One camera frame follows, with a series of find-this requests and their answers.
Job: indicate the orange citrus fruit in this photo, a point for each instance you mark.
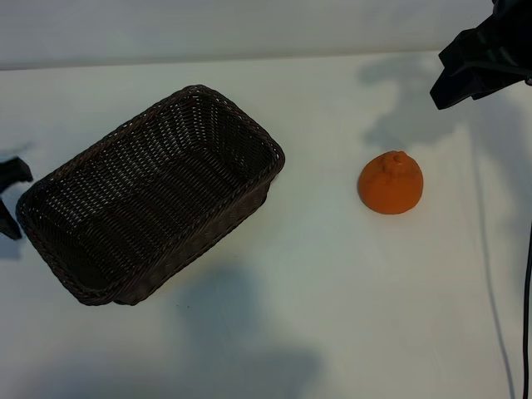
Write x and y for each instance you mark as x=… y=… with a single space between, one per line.
x=390 y=191

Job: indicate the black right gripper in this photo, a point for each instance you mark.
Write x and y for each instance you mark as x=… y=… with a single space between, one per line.
x=509 y=45

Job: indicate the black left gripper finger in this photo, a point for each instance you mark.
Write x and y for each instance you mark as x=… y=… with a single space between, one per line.
x=7 y=222
x=16 y=172

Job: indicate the dark brown woven wicker basket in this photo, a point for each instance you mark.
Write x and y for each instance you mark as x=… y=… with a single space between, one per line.
x=145 y=199

